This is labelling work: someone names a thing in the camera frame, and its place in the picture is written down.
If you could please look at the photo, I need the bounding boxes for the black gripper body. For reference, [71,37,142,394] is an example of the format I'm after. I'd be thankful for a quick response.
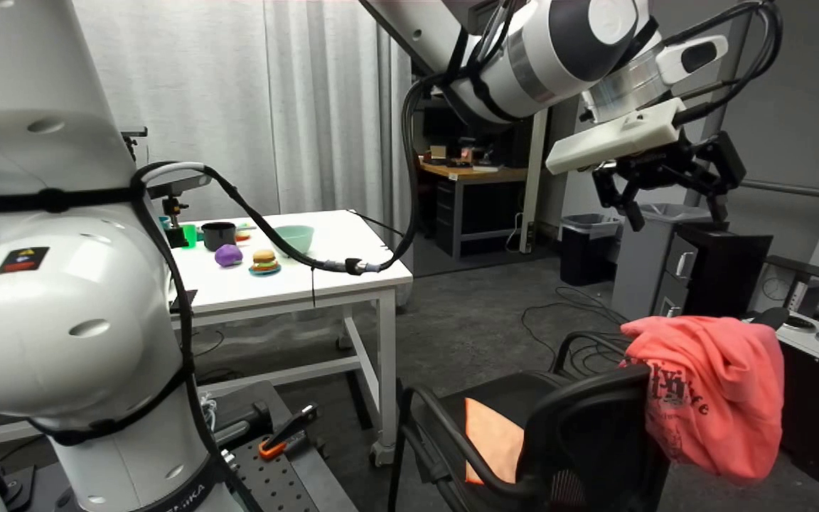
[606,132,727,198]

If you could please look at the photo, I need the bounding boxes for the orange shirt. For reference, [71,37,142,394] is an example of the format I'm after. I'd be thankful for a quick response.
[617,312,791,484]

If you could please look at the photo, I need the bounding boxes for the black mesh chair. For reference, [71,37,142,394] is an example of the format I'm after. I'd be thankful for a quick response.
[388,327,678,512]

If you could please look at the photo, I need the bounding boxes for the black trash bin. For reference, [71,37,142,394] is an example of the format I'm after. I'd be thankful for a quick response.
[557,209,626,287]

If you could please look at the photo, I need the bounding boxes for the black drawer cabinet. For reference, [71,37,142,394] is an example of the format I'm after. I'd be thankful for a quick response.
[650,219,776,320]

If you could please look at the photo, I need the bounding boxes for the wooden desk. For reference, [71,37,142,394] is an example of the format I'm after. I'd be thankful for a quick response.
[414,155,532,262]

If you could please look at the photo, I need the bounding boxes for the white table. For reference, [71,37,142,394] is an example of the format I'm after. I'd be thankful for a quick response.
[155,208,417,470]

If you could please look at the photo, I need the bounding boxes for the teal bowl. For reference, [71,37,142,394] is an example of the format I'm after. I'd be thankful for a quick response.
[266,221,317,262]

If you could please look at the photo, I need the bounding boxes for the white curtain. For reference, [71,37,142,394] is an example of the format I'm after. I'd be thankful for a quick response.
[65,0,417,238]

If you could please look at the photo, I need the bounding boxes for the toy burger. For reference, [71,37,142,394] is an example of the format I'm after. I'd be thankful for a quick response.
[247,246,283,279]

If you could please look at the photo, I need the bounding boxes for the purple toy ball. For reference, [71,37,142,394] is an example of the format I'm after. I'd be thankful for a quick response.
[212,242,245,270]

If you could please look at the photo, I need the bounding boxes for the black cup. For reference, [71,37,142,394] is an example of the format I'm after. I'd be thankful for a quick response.
[199,219,239,253]

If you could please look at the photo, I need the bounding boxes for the black perforated base board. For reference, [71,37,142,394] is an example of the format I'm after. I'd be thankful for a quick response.
[223,380,360,512]

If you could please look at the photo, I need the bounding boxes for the grey wall handrail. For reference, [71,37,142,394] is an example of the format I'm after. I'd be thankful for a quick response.
[738,179,819,208]

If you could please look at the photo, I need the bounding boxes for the black camera cable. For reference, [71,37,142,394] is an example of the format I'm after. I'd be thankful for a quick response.
[660,0,786,131]

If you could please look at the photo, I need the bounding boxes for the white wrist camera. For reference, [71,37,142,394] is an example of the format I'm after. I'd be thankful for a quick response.
[654,30,729,88]

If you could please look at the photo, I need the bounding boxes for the black floor cables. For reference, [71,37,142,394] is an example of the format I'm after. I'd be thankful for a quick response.
[516,295,638,384]

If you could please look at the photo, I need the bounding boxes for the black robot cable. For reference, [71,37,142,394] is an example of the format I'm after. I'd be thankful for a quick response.
[127,54,471,279]

